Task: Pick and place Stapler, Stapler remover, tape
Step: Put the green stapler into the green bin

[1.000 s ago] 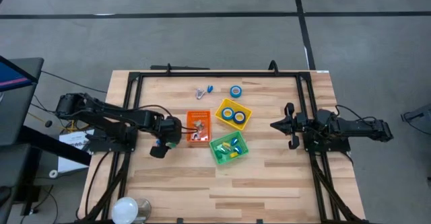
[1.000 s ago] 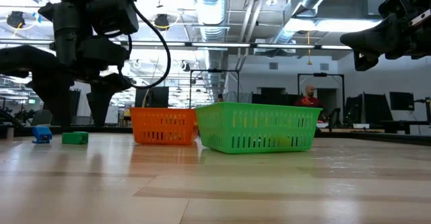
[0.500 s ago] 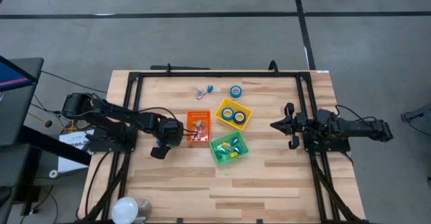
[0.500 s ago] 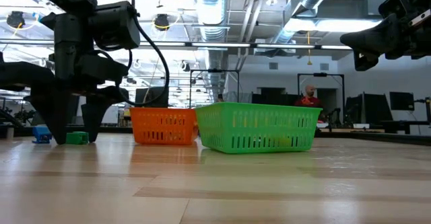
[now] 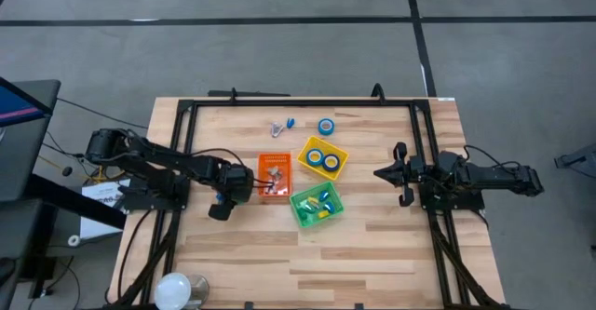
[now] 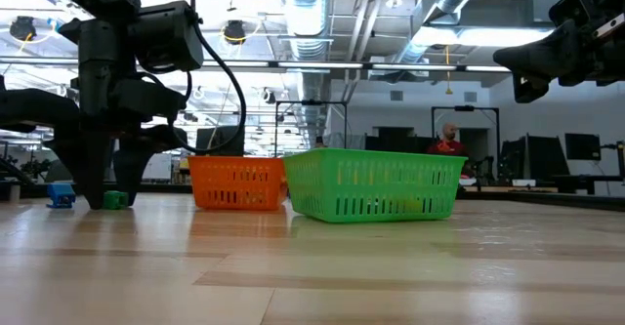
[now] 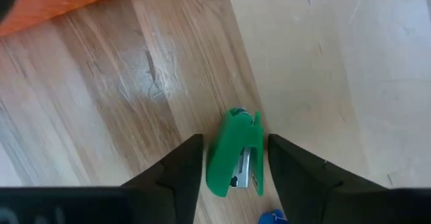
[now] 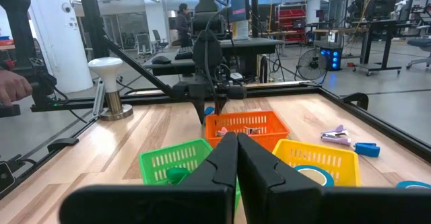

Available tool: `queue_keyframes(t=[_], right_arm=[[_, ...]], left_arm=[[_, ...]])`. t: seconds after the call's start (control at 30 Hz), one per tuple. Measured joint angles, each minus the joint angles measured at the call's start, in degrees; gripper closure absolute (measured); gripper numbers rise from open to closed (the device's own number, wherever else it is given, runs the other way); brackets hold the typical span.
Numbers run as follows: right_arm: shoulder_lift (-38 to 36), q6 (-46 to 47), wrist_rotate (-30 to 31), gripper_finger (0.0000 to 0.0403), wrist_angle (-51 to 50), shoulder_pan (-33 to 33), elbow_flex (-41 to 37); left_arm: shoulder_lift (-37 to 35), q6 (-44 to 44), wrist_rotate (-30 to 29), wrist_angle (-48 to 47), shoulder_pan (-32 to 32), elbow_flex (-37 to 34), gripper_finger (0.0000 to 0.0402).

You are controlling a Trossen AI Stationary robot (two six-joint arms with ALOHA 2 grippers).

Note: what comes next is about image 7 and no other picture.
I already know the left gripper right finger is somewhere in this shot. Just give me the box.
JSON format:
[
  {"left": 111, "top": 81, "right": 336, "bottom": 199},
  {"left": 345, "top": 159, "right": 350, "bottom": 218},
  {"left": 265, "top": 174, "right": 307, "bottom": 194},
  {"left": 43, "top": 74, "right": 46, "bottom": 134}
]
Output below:
[{"left": 268, "top": 133, "right": 431, "bottom": 224}]

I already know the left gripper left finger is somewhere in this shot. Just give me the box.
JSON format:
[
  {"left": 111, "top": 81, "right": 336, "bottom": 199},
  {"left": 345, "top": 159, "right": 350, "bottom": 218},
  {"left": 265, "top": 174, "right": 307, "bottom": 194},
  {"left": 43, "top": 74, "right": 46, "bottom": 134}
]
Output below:
[{"left": 0, "top": 133, "right": 205, "bottom": 224}]

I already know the blue mini stapler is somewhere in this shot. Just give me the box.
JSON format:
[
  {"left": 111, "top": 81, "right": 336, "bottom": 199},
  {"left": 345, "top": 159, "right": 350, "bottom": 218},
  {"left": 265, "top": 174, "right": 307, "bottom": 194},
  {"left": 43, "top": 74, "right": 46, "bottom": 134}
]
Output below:
[{"left": 258, "top": 209, "right": 288, "bottom": 224}]

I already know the green mini stapler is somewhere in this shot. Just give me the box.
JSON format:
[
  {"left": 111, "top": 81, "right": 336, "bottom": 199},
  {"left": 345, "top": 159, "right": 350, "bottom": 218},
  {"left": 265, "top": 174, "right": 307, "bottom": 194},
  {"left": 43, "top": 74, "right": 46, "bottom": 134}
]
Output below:
[{"left": 205, "top": 106, "right": 265, "bottom": 198}]

